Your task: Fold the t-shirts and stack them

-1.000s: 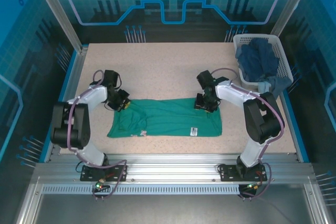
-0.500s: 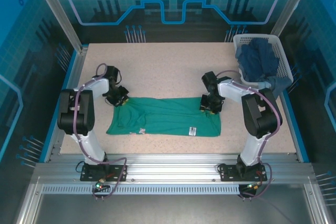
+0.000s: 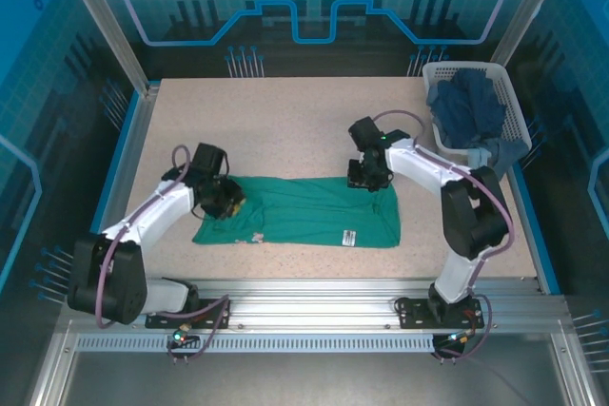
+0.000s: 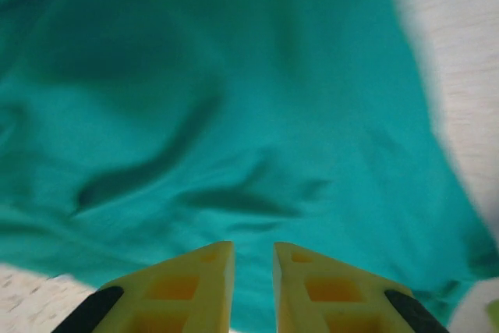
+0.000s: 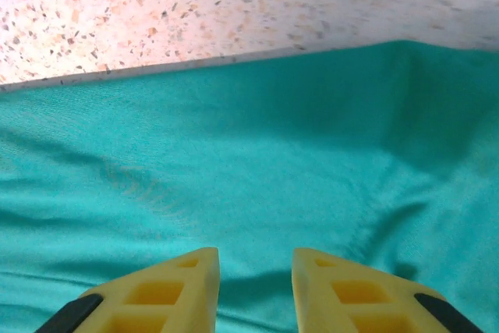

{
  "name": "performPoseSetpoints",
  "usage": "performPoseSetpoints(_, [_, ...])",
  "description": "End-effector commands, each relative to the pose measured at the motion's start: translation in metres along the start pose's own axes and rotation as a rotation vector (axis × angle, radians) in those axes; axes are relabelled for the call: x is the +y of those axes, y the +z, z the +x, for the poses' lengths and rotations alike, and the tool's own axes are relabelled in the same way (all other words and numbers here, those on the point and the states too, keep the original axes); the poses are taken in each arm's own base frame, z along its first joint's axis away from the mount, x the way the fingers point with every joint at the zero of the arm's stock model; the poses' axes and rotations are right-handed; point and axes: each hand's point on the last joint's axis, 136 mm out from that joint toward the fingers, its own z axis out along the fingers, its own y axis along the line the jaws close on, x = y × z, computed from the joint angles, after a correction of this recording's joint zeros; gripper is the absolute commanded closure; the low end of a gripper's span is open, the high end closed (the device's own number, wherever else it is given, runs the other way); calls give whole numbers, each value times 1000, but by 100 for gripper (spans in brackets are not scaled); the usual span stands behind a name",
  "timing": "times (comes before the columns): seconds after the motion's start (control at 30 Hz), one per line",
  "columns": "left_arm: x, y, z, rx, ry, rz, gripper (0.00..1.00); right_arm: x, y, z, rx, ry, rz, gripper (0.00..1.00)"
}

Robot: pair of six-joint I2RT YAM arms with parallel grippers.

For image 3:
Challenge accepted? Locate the thin black camera cable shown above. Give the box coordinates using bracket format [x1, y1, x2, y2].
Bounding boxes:
[188, 203, 216, 222]

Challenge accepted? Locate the white perforated plastic basket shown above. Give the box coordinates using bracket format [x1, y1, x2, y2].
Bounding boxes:
[422, 61, 533, 158]

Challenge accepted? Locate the thin purple floor cable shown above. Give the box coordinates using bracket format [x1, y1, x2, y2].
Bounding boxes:
[451, 353, 539, 406]

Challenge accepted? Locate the slotted aluminium cable duct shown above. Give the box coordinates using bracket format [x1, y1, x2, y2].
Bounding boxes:
[74, 333, 437, 353]

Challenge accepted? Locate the aluminium frame post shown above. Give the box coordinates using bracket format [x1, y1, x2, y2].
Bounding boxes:
[488, 0, 575, 69]
[52, 0, 162, 96]

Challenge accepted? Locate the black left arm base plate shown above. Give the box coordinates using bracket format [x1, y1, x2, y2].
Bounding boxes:
[145, 299, 232, 330]

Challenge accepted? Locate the aluminium mounting rail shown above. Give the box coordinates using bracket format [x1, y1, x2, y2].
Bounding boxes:
[142, 277, 567, 331]

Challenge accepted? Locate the dark blue t-shirt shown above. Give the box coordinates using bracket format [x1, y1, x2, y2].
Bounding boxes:
[436, 68, 508, 150]

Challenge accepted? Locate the green t-shirt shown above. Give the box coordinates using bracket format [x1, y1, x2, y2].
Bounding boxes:
[191, 175, 403, 249]

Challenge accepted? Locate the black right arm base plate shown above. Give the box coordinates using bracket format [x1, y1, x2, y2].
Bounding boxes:
[394, 295, 486, 330]

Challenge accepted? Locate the pile of blue clothes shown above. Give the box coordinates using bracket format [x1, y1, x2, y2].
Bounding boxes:
[425, 85, 530, 177]

